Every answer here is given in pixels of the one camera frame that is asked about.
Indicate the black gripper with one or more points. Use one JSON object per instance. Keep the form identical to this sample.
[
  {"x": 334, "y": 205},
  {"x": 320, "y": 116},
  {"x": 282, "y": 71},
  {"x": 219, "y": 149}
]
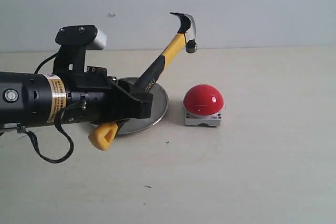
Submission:
[{"x": 93, "y": 96}]

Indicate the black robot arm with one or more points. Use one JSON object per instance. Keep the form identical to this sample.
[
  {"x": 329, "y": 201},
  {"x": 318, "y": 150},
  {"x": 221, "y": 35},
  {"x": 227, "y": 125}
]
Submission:
[{"x": 32, "y": 100}]

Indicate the round metal plate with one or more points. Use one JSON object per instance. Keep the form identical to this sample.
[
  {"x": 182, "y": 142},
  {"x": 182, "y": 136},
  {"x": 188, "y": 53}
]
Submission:
[{"x": 159, "y": 109}]

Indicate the yellow black claw hammer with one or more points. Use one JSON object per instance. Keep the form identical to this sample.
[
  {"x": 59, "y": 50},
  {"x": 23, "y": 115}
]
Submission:
[{"x": 103, "y": 135}]

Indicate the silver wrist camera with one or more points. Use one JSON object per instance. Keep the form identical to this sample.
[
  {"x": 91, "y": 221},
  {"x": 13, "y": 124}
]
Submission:
[{"x": 74, "y": 41}]

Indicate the red dome push button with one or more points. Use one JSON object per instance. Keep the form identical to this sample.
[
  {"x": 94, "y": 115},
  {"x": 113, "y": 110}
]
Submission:
[{"x": 203, "y": 105}]

